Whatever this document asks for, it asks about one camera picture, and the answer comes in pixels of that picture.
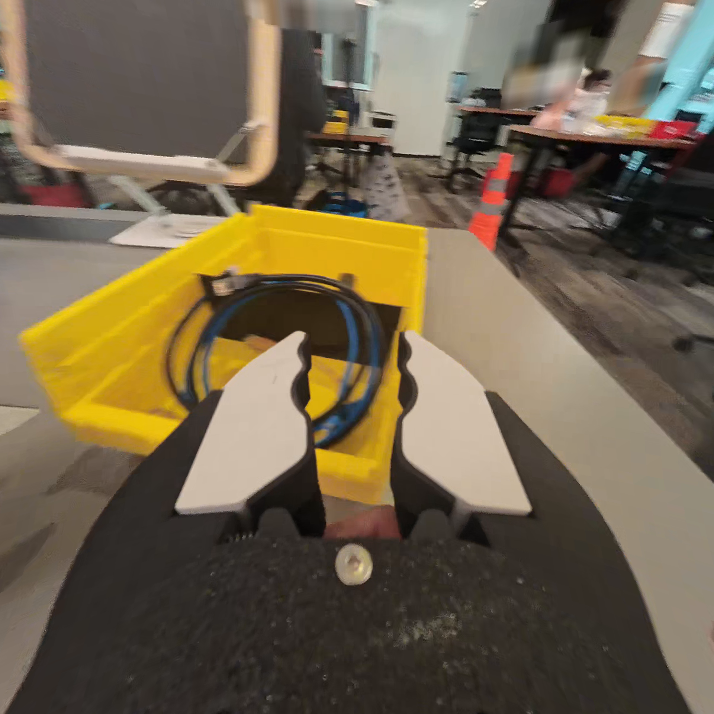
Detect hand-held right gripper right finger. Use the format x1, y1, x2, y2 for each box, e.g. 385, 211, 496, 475
390, 328, 534, 538

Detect black ethernet cable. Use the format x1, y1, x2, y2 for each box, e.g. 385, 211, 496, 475
164, 266, 393, 438

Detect red bag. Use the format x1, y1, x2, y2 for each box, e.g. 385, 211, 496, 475
540, 165, 579, 202

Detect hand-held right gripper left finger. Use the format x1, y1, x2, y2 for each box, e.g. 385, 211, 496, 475
174, 331, 327, 538

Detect black office chair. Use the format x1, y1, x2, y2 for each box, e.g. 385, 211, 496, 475
620, 132, 714, 285
451, 106, 505, 193

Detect orange traffic cone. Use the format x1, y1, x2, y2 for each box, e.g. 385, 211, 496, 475
467, 152, 516, 253

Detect black bin divider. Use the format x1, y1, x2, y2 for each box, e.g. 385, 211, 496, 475
218, 290, 405, 352

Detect blue ethernet cable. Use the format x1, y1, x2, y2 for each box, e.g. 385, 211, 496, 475
182, 276, 388, 449

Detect yellow plastic bin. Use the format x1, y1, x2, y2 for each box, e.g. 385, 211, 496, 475
19, 203, 431, 505

